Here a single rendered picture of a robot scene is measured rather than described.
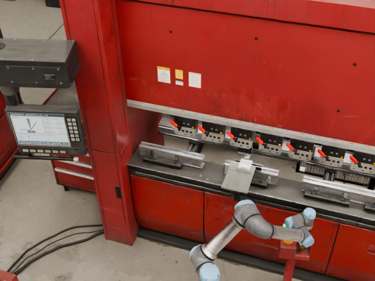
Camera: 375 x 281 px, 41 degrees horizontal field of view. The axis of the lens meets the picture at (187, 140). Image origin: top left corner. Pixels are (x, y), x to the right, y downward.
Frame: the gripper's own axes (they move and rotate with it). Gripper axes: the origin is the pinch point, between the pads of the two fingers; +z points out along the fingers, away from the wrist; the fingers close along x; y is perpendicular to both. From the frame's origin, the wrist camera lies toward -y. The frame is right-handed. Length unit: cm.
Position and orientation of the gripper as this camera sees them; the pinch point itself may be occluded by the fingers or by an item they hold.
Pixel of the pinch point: (302, 245)
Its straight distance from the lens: 350.2
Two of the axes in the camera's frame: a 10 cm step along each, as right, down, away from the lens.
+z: 0.2, 7.0, 7.2
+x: -9.9, -0.7, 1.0
